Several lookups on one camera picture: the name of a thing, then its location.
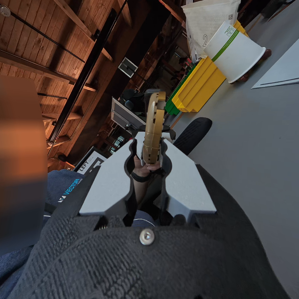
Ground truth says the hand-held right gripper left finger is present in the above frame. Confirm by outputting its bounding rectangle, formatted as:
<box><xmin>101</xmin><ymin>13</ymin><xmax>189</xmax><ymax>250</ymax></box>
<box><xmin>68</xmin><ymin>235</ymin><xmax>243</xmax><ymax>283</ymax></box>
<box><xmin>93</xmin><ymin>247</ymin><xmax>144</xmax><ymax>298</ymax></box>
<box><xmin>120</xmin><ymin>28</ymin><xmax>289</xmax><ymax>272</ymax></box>
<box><xmin>79</xmin><ymin>138</ymin><xmax>138</xmax><ymax>226</ymax></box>

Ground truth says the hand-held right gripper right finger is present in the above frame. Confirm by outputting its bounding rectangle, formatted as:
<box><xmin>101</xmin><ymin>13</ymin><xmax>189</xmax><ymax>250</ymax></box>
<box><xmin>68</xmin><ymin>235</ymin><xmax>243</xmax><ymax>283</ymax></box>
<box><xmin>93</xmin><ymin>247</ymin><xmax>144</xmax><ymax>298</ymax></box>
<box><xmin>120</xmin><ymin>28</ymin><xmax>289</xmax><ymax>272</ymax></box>
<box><xmin>161</xmin><ymin>138</ymin><xmax>217</xmax><ymax>223</ymax></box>

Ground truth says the round gold lego pot assembly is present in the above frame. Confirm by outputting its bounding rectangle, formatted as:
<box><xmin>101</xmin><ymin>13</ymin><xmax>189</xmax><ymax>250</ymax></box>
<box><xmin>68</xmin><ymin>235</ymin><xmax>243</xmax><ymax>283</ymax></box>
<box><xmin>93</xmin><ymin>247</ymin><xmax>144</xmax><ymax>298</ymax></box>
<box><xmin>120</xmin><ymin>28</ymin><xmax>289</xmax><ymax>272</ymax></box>
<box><xmin>142</xmin><ymin>91</ymin><xmax>167</xmax><ymax>164</ymax></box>

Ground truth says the lego instruction booklet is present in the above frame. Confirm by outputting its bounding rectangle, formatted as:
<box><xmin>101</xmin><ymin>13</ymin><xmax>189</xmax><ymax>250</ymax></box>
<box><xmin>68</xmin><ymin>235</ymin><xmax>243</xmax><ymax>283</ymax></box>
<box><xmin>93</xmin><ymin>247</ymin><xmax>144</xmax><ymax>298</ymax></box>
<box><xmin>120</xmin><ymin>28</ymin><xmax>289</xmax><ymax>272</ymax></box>
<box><xmin>251</xmin><ymin>38</ymin><xmax>299</xmax><ymax>90</ymax></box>

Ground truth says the person's left hand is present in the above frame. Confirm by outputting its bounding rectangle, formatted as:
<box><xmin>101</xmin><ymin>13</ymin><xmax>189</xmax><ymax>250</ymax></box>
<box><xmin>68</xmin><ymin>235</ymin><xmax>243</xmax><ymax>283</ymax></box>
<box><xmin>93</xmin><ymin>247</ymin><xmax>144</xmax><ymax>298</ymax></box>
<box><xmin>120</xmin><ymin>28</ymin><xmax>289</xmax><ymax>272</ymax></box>
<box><xmin>133</xmin><ymin>155</ymin><xmax>161</xmax><ymax>175</ymax></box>

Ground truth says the green plastic bin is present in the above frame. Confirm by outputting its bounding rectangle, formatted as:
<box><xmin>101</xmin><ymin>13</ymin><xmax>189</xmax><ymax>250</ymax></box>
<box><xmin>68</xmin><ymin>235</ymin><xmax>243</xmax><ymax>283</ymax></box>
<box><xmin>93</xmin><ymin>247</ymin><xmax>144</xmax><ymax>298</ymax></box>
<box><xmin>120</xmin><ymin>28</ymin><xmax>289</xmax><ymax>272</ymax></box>
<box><xmin>165</xmin><ymin>58</ymin><xmax>197</xmax><ymax>115</ymax></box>

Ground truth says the black textured wrist pad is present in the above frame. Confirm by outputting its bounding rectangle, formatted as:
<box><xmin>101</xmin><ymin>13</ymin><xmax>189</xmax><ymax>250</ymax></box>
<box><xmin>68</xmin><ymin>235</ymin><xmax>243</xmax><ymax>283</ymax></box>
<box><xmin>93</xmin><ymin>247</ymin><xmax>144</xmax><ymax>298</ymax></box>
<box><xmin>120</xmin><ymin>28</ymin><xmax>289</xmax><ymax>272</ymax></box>
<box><xmin>173</xmin><ymin>117</ymin><xmax>213</xmax><ymax>156</ymax></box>

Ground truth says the grey desk panel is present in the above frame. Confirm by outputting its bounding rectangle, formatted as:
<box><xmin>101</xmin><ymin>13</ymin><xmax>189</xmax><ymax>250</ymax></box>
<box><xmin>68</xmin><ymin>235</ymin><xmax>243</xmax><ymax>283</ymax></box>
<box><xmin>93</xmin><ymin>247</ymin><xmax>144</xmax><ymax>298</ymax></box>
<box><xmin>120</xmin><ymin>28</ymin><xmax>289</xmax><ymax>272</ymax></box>
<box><xmin>111</xmin><ymin>97</ymin><xmax>147</xmax><ymax>128</ymax></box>

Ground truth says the black wristwatch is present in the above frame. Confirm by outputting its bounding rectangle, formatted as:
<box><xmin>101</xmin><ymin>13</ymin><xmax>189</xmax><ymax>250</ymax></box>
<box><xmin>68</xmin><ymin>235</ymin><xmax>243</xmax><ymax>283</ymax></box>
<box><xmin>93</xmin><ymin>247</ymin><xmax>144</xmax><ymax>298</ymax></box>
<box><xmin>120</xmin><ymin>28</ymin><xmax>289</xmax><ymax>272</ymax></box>
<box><xmin>130</xmin><ymin>171</ymin><xmax>150</xmax><ymax>183</ymax></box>

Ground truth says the navy blue sweatshirt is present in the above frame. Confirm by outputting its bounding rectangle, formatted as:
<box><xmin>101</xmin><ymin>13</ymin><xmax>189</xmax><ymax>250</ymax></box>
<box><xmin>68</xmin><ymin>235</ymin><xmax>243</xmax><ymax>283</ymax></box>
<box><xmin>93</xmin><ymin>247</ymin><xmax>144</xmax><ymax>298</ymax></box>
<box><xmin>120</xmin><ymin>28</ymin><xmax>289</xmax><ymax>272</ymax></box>
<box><xmin>0</xmin><ymin>169</ymin><xmax>155</xmax><ymax>299</ymax></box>

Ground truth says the black office chair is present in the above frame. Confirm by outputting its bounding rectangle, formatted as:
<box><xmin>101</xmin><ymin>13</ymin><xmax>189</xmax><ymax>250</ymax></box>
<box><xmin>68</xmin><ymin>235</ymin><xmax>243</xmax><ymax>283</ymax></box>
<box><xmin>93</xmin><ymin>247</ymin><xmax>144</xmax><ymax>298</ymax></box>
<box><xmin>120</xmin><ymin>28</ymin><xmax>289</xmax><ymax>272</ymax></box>
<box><xmin>120</xmin><ymin>88</ymin><xmax>146</xmax><ymax>111</ymax></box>

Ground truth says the yellow plastic bin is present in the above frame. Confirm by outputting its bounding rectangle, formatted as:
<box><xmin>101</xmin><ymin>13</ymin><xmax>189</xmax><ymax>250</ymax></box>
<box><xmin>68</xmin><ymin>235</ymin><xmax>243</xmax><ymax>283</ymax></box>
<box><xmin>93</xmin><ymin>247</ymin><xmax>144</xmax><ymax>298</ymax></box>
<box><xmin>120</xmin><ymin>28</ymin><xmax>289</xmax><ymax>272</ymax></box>
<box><xmin>172</xmin><ymin>20</ymin><xmax>249</xmax><ymax>113</ymax></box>

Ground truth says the white framed ceiling vent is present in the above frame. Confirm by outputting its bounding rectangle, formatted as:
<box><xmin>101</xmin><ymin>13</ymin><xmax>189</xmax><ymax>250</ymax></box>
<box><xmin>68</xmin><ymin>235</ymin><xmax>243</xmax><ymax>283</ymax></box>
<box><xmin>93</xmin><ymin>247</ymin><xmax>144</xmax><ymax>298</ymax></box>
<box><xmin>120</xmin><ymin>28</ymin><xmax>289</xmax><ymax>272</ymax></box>
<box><xmin>118</xmin><ymin>57</ymin><xmax>139</xmax><ymax>78</ymax></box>

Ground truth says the white green-striped paper cup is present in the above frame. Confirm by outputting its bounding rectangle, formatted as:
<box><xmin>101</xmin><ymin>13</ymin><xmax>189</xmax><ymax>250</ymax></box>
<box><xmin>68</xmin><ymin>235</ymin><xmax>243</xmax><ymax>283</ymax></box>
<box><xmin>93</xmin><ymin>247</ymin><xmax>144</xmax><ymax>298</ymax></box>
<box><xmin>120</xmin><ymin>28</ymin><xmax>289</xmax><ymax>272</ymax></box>
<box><xmin>203</xmin><ymin>21</ymin><xmax>267</xmax><ymax>84</ymax></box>

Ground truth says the white paper bag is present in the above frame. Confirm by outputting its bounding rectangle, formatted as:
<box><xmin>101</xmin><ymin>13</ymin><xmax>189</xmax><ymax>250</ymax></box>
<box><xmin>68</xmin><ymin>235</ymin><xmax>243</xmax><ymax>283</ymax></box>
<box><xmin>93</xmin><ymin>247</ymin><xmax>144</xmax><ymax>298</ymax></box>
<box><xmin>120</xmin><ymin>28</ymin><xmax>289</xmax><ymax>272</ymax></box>
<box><xmin>181</xmin><ymin>0</ymin><xmax>241</xmax><ymax>59</ymax></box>

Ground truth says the black ceiling rail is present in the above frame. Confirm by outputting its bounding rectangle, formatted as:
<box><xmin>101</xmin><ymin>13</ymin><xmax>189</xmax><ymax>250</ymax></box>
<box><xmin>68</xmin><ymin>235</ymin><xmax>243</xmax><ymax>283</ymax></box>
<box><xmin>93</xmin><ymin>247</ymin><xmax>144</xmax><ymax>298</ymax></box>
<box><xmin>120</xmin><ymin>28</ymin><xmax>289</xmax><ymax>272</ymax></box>
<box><xmin>48</xmin><ymin>8</ymin><xmax>117</xmax><ymax>142</ymax></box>

